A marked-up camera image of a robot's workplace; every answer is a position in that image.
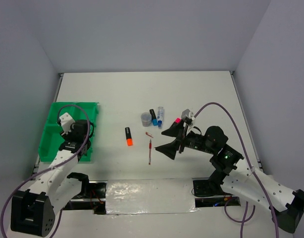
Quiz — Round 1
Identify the red gel pen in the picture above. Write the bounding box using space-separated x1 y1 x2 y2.
148 139 152 165

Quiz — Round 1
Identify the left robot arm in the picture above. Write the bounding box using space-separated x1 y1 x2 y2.
10 118 94 238

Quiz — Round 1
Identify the clear jar of paperclips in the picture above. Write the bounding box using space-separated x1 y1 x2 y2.
141 112 152 127

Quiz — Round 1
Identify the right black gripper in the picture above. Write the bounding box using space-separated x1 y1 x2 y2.
155 119 215 159

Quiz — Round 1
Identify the blue-capped black highlighter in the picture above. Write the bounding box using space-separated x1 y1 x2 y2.
149 109 158 126

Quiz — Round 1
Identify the green four-compartment plastic bin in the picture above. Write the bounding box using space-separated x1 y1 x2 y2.
38 102 99 163

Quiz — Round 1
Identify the orange-capped black highlighter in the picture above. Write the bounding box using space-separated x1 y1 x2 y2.
125 127 133 146

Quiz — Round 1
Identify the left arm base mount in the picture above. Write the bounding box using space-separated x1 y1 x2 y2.
63 172 107 215

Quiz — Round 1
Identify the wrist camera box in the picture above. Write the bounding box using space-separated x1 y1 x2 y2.
59 113 75 131
181 109 195 127

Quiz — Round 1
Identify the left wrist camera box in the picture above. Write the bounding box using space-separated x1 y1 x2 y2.
59 113 75 131

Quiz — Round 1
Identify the clear glue bottle blue cap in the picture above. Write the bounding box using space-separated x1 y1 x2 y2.
157 106 164 129

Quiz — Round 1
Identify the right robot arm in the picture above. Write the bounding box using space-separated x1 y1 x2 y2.
155 121 304 234

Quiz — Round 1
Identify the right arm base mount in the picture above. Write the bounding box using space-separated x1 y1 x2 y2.
191 179 240 208

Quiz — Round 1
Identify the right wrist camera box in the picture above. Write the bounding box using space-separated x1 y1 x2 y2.
181 109 195 127

